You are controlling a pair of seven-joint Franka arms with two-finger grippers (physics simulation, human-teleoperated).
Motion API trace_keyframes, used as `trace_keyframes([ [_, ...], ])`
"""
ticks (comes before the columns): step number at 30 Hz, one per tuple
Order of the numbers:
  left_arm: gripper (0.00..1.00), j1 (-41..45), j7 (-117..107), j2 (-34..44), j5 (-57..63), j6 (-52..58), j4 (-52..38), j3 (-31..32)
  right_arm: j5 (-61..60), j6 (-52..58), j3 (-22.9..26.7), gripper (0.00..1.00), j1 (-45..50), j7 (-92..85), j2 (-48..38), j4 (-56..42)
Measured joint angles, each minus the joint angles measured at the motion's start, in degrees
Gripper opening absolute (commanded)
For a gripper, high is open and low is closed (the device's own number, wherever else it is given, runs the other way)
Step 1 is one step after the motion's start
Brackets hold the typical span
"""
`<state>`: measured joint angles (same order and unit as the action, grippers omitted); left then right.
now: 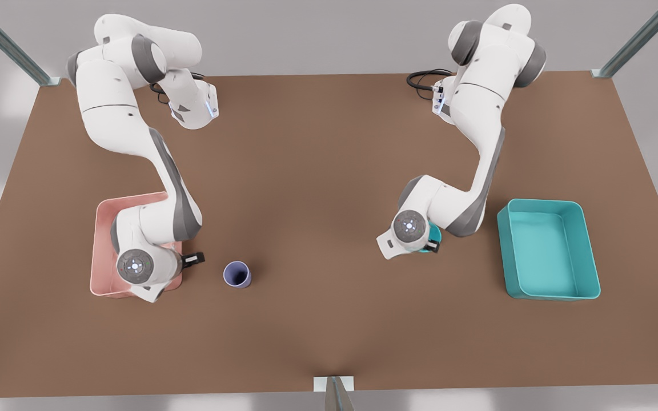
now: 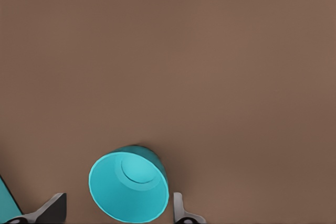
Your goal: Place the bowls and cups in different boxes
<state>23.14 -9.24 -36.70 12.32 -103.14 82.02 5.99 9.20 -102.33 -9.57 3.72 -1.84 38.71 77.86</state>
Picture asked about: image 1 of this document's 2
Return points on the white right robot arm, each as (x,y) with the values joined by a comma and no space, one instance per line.
(123,114)

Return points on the teal bowl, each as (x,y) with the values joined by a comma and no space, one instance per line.
(435,233)

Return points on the pink plastic box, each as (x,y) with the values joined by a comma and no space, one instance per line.
(102,251)

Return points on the purple cup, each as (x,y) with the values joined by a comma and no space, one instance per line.
(237,274)

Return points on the teal plastic box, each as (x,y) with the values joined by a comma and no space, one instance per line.
(549,251)

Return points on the silver frame post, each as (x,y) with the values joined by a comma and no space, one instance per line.
(336,394)
(637,40)
(3,41)

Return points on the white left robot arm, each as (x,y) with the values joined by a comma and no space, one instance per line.
(477,97)

